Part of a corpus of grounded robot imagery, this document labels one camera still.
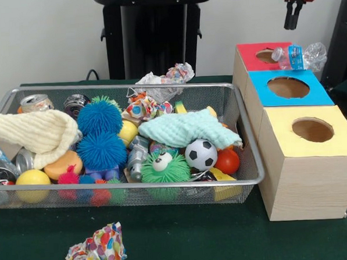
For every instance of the wooden box with three holes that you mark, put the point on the wooden box with three holes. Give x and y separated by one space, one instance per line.
307 175

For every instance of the crushed silver can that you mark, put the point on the crushed silver can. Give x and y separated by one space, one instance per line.
35 103

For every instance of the yellow cheese wedge toy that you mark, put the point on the yellow cheese wedge toy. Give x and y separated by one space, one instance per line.
222 177

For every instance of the red ball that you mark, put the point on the red ball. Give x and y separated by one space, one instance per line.
228 160

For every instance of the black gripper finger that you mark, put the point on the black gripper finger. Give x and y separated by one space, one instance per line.
287 14
296 14

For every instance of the orange round disc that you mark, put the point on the orange round disc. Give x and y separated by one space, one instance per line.
62 165

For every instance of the grey robot toy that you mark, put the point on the grey robot toy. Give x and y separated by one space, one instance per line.
138 160

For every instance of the cream waffle cloth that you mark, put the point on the cream waffle cloth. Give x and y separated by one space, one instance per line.
31 134

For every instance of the yellow ball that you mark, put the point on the yellow ball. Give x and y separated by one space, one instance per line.
129 132
32 184

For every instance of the black and white soccer ball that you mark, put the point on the black and white soccer ball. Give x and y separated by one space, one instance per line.
201 155

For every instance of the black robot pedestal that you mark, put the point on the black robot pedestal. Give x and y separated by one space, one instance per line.
154 38

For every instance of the mint green waffle cloth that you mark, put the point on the mint green waffle cloth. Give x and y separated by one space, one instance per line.
185 129

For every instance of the green fuzzy toy with eyes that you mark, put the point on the green fuzzy toy with eyes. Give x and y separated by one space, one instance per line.
167 170

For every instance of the black panel stand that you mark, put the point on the black panel stand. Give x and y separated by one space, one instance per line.
340 39

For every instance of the crushed clear plastic bottle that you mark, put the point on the crushed clear plastic bottle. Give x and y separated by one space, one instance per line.
298 57

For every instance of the blue spiky ball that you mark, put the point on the blue spiky ball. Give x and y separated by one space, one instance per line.
102 150
100 116

